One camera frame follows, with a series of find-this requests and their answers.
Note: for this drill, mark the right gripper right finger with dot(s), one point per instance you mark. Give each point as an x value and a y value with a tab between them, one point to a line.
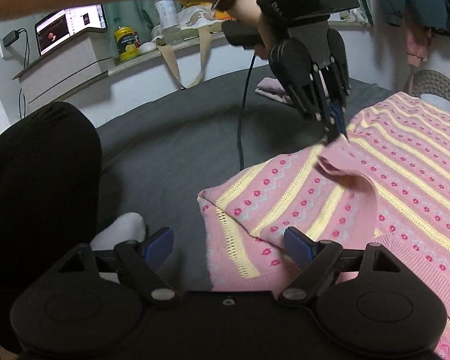
316	261

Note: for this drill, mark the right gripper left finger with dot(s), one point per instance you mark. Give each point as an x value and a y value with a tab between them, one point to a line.
139	262

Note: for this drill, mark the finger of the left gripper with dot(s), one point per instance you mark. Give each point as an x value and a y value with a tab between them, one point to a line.
327	118
339	82

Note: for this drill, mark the pink yellow striped knit sweater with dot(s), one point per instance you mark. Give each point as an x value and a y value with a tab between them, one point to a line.
388	181

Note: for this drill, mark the person left hand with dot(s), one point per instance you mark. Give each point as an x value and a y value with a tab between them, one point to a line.
250	13

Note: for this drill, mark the white sock foot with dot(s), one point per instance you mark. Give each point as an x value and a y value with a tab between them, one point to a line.
127	227

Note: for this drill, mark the folded pink garment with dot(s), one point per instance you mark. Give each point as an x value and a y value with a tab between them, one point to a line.
272	89

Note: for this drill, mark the woven grey basket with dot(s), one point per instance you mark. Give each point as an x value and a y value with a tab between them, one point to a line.
433	87

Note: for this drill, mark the beige tote bag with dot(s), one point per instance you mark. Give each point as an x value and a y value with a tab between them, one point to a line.
198	27

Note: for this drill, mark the person leg black trousers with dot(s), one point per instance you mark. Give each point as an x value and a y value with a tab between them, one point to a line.
50	169

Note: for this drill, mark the clear plastic bottle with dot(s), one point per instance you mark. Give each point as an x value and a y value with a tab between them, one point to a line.
169	21

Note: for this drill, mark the yellow can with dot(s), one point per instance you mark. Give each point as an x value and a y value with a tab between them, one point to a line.
127	43

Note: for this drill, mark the open laptop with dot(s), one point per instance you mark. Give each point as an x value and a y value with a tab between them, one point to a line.
59	26

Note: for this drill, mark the wall charger plug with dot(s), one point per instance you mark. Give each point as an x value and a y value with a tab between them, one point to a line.
13	36

